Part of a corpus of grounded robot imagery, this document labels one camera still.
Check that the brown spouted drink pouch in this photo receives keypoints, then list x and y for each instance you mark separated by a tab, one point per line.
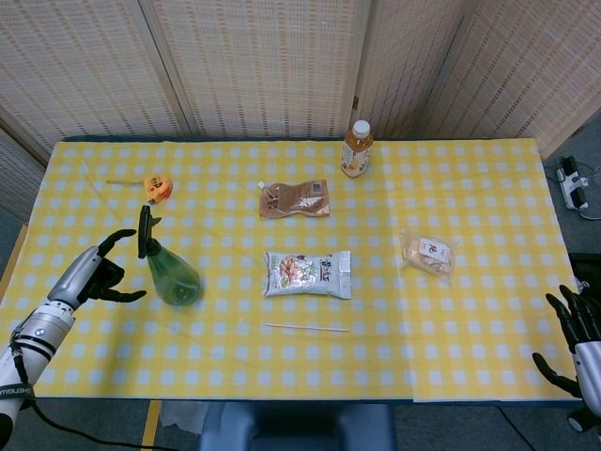
293	202

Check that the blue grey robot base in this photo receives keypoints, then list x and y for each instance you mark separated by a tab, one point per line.
300	427

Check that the woven beige folding screen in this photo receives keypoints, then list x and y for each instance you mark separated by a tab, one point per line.
258	61

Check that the green plastic spray bottle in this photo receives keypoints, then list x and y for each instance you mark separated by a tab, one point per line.
171	277

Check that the white peanut snack bag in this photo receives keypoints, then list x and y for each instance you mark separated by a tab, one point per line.
305	275

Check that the black caster wheel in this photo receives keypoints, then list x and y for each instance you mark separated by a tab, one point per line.
576	422

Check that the clear bag of pastries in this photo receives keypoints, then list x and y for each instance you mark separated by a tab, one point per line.
429	256

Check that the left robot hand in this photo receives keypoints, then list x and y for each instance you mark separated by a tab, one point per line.
80	277

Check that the single wooden chopstick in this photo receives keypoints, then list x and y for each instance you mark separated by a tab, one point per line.
305	327

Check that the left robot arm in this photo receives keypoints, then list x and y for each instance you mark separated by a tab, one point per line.
37	329

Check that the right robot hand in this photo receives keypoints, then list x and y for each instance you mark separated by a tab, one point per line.
589	366

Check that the white power strip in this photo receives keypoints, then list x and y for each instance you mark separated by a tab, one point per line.
570	181

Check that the yellow white checkered tablecloth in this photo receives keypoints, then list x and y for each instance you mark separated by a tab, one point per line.
300	366

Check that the yellow tea bottle white cap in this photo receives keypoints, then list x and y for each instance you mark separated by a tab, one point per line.
357	157

